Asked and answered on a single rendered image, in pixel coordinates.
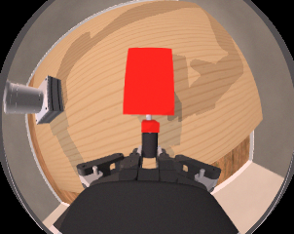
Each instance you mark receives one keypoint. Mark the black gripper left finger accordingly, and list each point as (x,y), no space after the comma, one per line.
(98,168)

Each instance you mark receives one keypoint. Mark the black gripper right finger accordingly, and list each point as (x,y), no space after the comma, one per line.
(197,170)

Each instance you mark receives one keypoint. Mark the red box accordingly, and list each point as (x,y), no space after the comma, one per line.
(149,90)

